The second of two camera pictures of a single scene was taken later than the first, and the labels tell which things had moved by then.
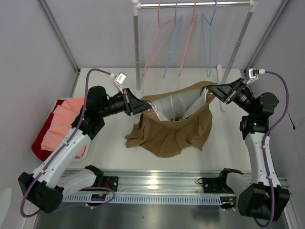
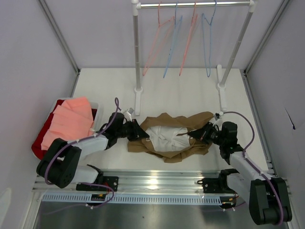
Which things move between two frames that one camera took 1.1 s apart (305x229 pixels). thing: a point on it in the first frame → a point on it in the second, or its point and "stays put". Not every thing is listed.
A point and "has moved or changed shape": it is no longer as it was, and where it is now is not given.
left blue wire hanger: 177,29 stays put
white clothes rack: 137,5 stays put
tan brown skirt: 178,121 has moved or changed shape
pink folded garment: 64,116 stays put
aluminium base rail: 170,182 stays put
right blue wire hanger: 210,25 stays put
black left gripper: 132,105 → 137,132
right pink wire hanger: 192,27 stays put
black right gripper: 234,90 → 203,132
